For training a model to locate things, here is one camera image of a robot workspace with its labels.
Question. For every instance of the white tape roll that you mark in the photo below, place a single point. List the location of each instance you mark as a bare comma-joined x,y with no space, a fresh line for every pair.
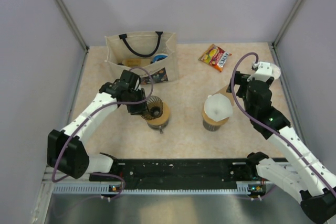
276,72

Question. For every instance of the grey glass carafe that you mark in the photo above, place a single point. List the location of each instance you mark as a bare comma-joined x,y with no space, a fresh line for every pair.
210,127

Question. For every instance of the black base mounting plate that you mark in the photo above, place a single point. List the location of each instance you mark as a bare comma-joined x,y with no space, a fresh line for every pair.
177,174

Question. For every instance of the glass carafe with handle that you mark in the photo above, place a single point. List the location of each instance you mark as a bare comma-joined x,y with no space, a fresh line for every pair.
159,128

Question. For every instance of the red yellow candy packet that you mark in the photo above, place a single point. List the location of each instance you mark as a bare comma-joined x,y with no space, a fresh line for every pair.
215,56

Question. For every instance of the brown box in bag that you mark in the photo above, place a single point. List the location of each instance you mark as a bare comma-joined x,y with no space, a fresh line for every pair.
136,62

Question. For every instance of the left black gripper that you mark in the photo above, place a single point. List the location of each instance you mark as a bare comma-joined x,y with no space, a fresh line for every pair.
140,108

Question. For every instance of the blue white item in bag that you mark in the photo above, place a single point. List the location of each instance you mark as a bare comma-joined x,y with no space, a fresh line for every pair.
159,57

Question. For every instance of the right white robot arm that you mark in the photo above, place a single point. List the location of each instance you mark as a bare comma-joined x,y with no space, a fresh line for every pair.
311,184

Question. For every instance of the beige canvas tote bag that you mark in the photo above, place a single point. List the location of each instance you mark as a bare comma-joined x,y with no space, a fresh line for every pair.
144,44

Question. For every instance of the grey glass dripper cone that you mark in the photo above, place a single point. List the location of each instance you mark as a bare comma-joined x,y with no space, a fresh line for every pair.
154,108

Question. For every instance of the brown paper coffee filter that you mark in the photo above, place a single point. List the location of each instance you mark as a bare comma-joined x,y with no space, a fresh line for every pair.
227,94

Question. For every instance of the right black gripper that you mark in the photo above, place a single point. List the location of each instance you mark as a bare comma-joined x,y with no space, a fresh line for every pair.
240,79

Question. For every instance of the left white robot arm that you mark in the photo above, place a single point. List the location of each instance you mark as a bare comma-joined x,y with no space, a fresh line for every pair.
66,149

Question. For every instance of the white paper coffee filter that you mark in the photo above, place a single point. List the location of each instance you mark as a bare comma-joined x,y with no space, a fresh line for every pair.
218,107

